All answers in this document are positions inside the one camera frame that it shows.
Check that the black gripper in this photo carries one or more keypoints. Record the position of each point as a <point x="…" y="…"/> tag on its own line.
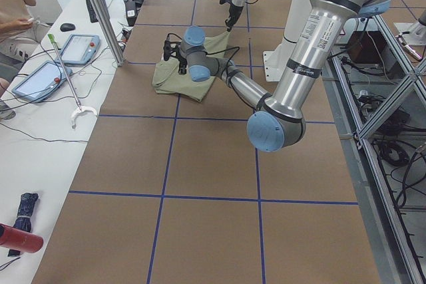
<point x="234" y="11"/>
<point x="182" y="63"/>

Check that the olive green long-sleeve shirt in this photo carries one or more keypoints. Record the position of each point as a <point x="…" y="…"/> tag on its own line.
<point x="166" y="79"/>

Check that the black power adapter with label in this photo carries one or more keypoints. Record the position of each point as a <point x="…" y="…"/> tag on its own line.
<point x="131" y="12"/>

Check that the upper blue teach pendant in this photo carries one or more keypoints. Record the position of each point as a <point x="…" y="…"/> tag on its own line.
<point x="79" y="49"/>

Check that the blue teach pendant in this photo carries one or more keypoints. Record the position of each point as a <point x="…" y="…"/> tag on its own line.
<point x="42" y="82"/>
<point x="79" y="49"/>

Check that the black keyboard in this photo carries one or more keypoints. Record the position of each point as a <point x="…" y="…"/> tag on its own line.
<point x="91" y="11"/>

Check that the reacher grabber stick white claw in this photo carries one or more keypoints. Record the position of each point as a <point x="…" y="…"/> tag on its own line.
<point x="80" y="108"/>

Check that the black computer mouse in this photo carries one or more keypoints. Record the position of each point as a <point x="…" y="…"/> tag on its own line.
<point x="67" y="27"/>

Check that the lower blue teach pendant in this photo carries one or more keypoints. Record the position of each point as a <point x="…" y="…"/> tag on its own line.
<point x="42" y="82"/>

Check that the seated person in beige shirt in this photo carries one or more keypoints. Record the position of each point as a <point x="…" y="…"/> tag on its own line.
<point x="21" y="34"/>

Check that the folded dark blue umbrella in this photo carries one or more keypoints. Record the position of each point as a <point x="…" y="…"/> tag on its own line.
<point x="24" y="214"/>

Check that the red cylinder bottle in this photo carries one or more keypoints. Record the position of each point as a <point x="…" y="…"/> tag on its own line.
<point x="19" y="240"/>

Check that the white camera mast with base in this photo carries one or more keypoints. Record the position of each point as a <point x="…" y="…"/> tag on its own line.
<point x="275" y="61"/>

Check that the black box under frame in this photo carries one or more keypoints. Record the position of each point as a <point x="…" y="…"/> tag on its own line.
<point x="355" y="47"/>

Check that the aluminium frame post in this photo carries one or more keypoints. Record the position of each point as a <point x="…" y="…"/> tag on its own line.
<point x="102" y="15"/>

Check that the aluminium frame rail right side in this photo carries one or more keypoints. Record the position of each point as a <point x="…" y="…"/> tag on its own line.
<point x="379" y="108"/>

